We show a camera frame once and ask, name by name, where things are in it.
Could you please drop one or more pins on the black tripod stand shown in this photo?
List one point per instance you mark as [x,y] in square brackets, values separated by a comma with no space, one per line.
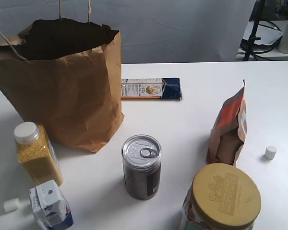
[257,12]

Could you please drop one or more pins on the brown kraft stand-up pouch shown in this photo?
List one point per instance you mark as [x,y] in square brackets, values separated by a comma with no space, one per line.
[229,131]

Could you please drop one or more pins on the yellow millet plastic bottle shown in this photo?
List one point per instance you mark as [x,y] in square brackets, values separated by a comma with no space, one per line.
[36,154]

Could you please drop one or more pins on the clear can with dark grains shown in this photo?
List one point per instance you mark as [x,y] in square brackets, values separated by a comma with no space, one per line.
[141,160]

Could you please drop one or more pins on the jar with yellow lid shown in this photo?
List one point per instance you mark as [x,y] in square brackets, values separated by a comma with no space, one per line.
[221,197]

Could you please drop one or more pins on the small white cylinder left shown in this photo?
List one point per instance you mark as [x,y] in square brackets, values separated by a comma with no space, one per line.
[11,205]

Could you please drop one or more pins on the flat blue orange package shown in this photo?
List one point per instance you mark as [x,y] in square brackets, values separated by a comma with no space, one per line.
[156,88]

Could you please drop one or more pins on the brown paper bag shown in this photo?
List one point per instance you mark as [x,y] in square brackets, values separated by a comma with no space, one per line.
[65,75]

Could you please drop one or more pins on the blue white milk carton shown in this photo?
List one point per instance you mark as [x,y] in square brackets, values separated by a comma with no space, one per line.
[50,209]

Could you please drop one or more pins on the black cable loops background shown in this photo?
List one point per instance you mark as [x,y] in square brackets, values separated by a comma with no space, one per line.
[266,48]

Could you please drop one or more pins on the small white bottle cap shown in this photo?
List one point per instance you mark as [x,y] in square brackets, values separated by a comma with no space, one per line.
[270,152]

